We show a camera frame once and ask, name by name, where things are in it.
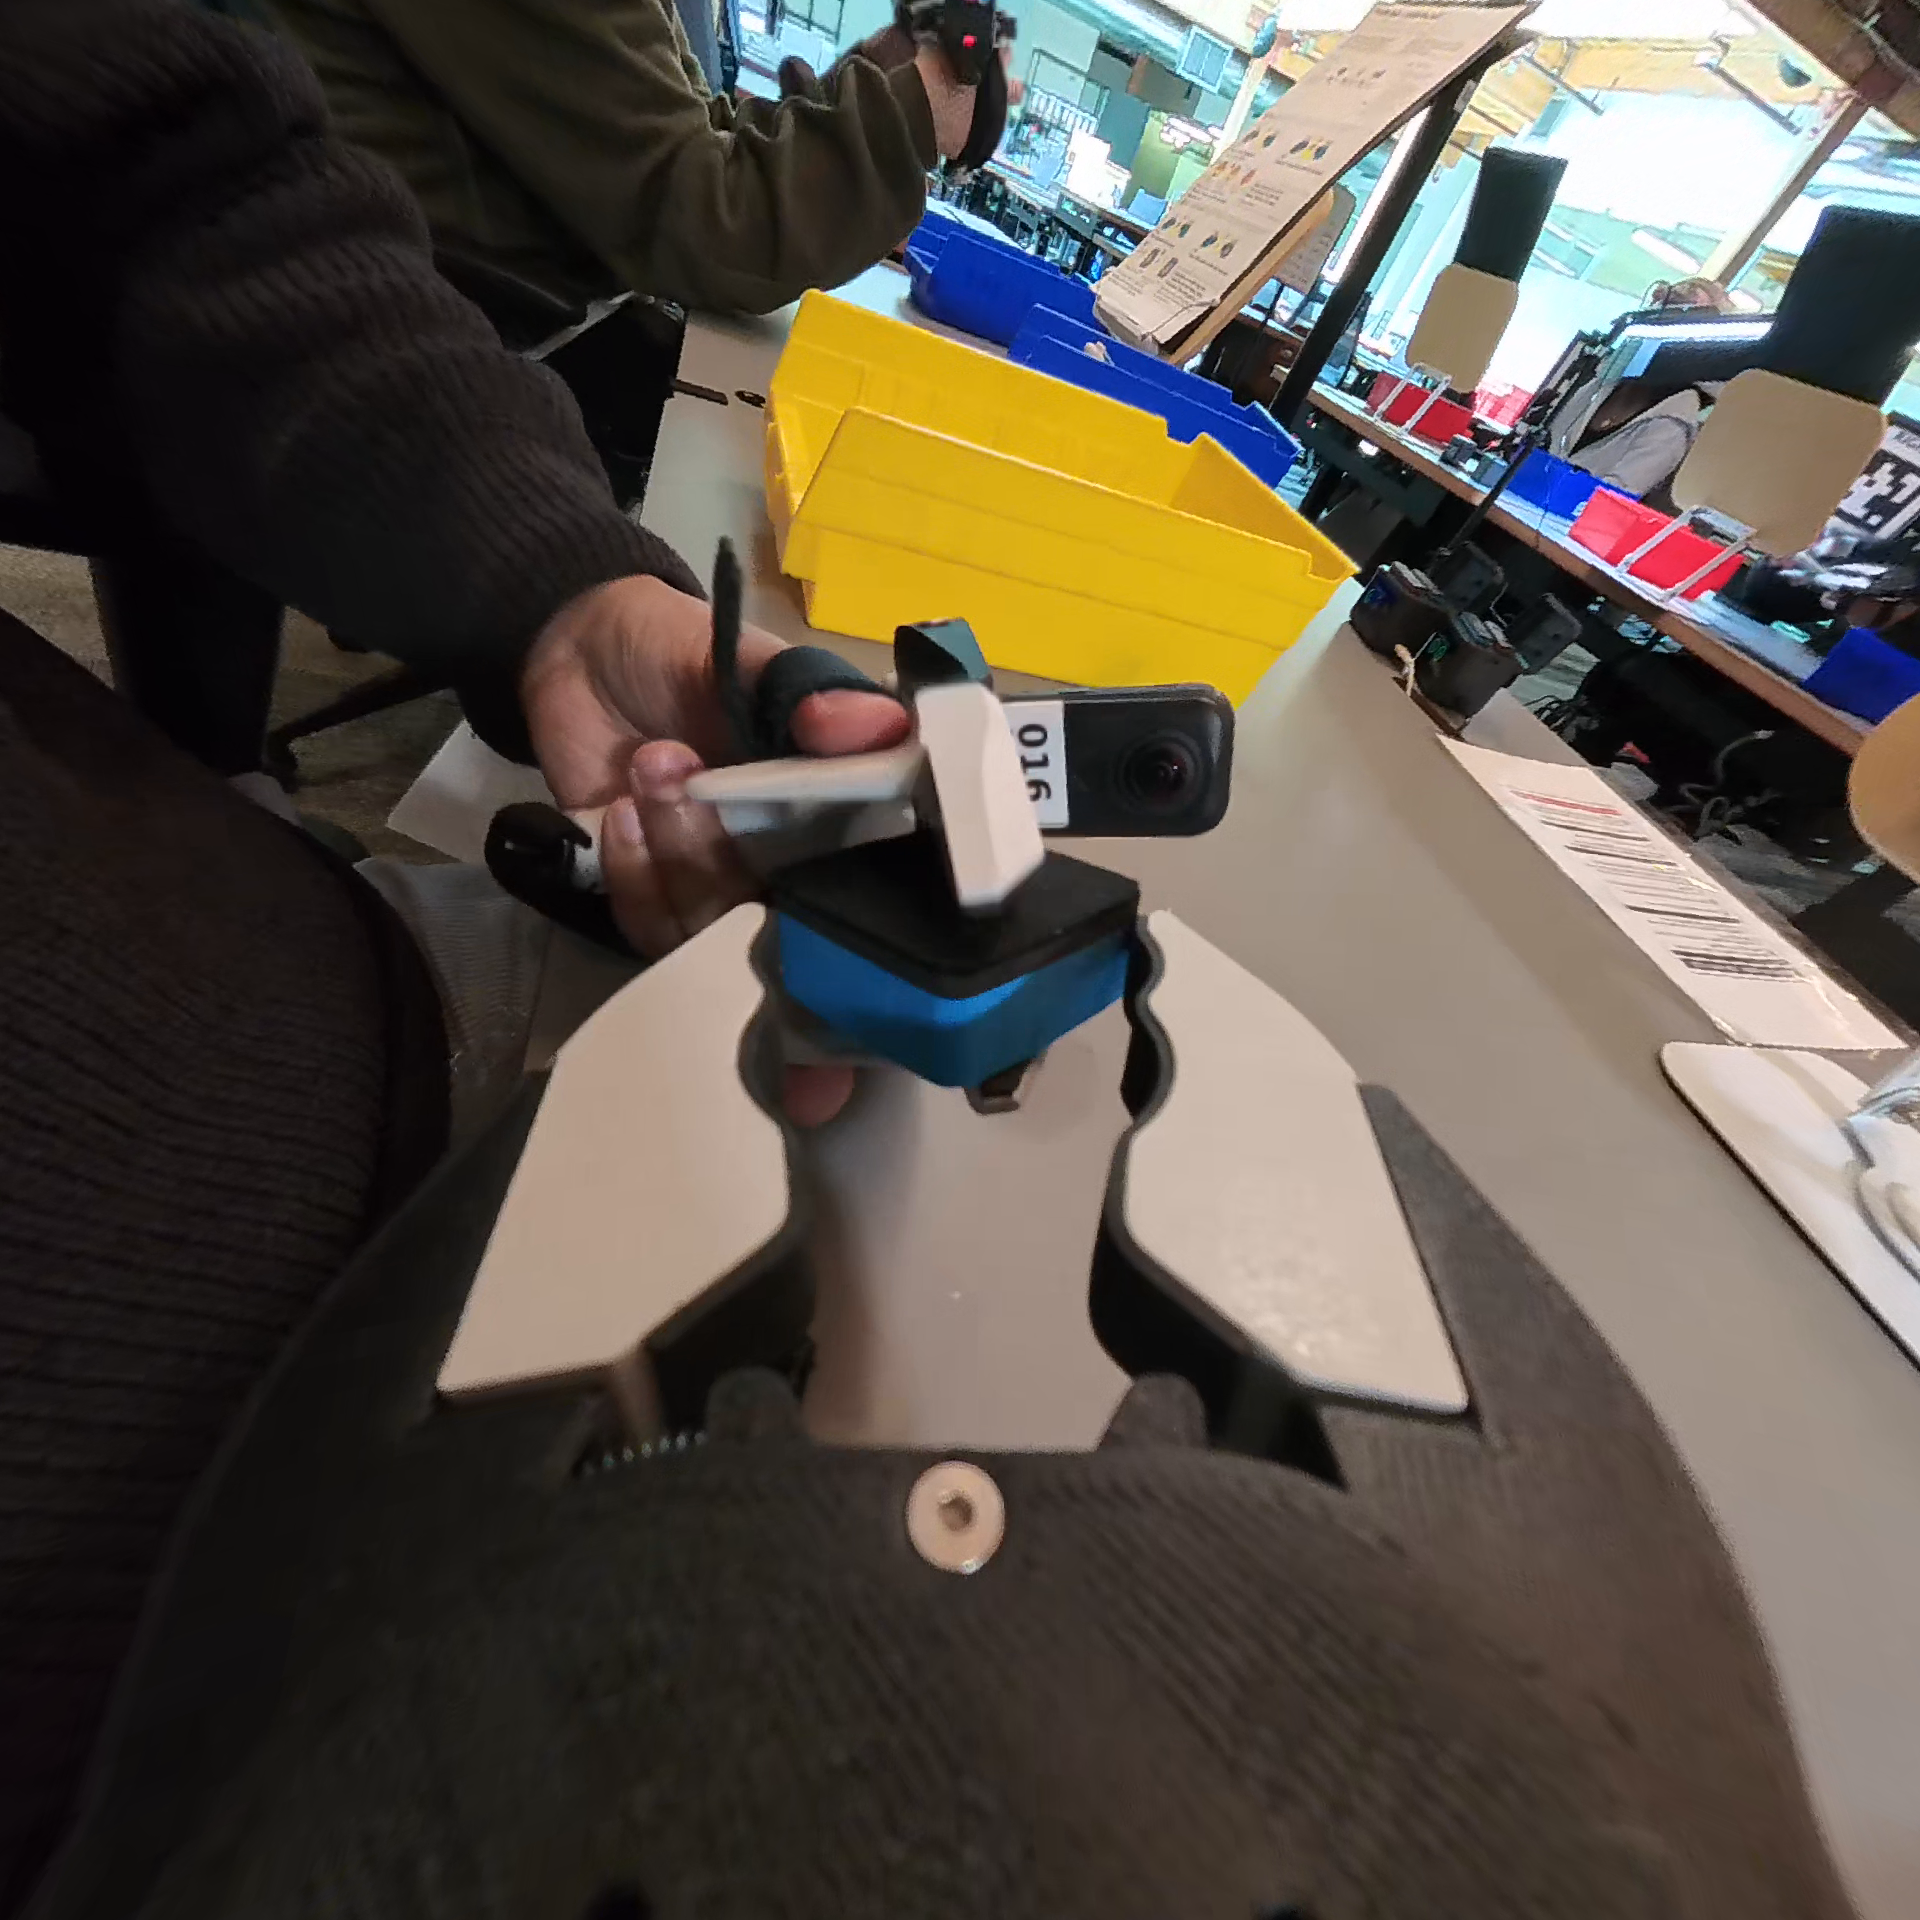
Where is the white marker poster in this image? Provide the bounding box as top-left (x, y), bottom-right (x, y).
top-left (1821, 423), bottom-right (1920, 565)

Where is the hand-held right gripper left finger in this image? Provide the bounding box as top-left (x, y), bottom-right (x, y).
top-left (433, 900), bottom-right (824, 1443)

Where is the yellow plastic bin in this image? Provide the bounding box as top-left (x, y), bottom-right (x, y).
top-left (766, 288), bottom-right (1202, 528)
top-left (778, 404), bottom-right (1360, 707)

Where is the long wooden top table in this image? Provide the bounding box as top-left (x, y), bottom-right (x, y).
top-left (1305, 383), bottom-right (1876, 759)

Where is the printed paper sheet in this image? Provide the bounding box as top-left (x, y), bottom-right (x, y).
top-left (1439, 737), bottom-right (1906, 1051)

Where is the red plastic bin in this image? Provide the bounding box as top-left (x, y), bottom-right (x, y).
top-left (1567, 482), bottom-right (1748, 601)
top-left (1367, 376), bottom-right (1478, 443)

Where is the black charger box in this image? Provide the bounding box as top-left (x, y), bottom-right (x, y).
top-left (1401, 600), bottom-right (1532, 723)
top-left (1350, 562), bottom-right (1444, 663)

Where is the person's left hand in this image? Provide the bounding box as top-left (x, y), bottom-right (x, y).
top-left (516, 573), bottom-right (916, 1129)

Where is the blue black foam block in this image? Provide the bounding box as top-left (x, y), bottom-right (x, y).
top-left (773, 855), bottom-right (1142, 1089)

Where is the black pole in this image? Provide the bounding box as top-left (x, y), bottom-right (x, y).
top-left (1266, 67), bottom-right (1488, 429)

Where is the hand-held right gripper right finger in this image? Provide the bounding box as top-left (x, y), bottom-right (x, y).
top-left (1088, 908), bottom-right (1472, 1449)

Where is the cardboard sign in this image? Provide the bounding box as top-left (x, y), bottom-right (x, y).
top-left (1093, 0), bottom-right (1537, 355)

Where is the white tablet stand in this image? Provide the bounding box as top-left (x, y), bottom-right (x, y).
top-left (1656, 1040), bottom-right (1920, 1368)

